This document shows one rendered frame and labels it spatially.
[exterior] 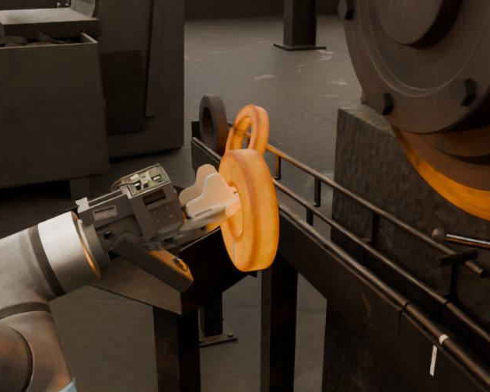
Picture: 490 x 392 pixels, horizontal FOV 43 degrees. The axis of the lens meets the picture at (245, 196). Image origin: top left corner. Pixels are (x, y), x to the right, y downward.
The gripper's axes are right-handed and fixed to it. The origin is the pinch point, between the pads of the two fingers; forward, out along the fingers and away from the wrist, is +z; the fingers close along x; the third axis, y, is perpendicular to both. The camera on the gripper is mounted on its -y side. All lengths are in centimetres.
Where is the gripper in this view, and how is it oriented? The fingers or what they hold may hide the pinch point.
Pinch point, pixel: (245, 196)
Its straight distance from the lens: 79.2
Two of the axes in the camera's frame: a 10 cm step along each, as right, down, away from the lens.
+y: -2.6, -8.5, -4.5
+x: -3.2, -3.6, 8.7
